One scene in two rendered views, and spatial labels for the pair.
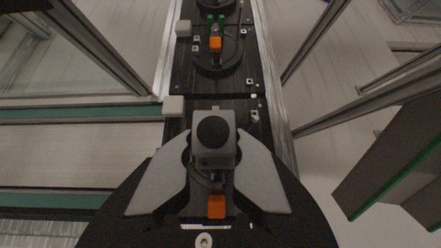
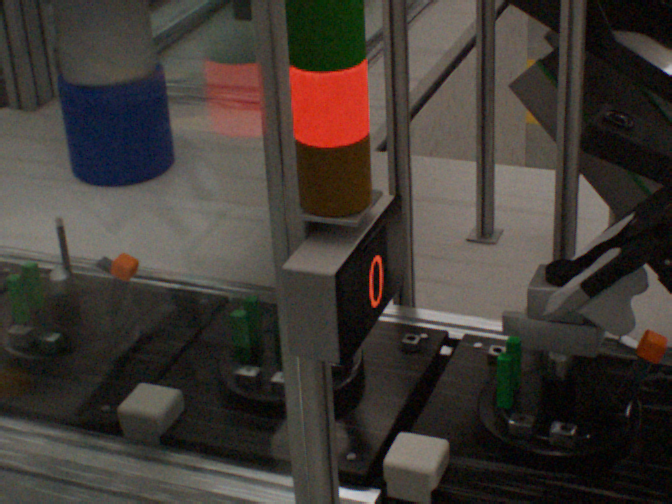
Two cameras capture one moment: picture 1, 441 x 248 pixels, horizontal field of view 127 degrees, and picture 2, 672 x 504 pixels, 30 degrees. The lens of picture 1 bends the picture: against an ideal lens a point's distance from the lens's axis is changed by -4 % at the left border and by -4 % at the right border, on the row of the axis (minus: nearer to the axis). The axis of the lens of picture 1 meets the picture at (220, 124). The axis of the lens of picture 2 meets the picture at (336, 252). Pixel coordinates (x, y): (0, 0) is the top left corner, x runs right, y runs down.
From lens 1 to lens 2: 99 cm
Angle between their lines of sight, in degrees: 56
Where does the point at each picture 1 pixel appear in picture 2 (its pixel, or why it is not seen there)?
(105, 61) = (330, 416)
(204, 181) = (621, 431)
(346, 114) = (568, 222)
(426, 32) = (376, 87)
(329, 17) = (406, 176)
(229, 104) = (452, 384)
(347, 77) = (434, 242)
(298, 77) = not seen: hidden behind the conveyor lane
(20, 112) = not seen: outside the picture
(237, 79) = (389, 359)
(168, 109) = (428, 456)
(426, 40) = not seen: hidden behind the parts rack
